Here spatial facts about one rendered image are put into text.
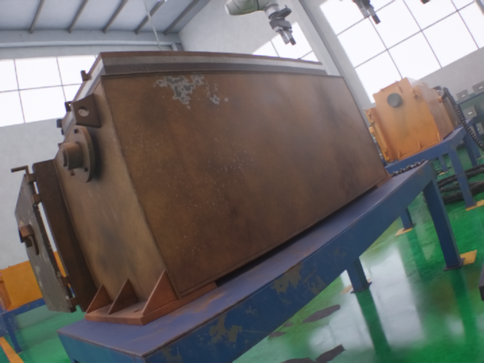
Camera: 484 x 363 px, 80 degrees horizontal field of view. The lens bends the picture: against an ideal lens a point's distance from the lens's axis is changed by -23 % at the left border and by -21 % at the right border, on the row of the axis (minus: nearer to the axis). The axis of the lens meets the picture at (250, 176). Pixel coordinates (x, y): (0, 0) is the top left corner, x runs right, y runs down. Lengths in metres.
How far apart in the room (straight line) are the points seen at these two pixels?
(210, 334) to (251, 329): 0.09
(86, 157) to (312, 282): 0.65
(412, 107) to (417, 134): 0.27
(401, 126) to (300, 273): 2.94
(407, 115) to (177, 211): 3.00
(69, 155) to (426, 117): 3.17
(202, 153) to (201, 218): 0.18
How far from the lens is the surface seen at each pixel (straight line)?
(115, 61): 1.08
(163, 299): 0.81
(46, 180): 1.37
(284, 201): 1.13
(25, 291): 6.06
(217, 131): 1.04
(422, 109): 3.58
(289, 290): 0.78
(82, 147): 0.98
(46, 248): 1.38
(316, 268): 0.86
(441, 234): 2.07
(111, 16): 13.55
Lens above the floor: 0.79
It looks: 5 degrees up
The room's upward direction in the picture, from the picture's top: 23 degrees counter-clockwise
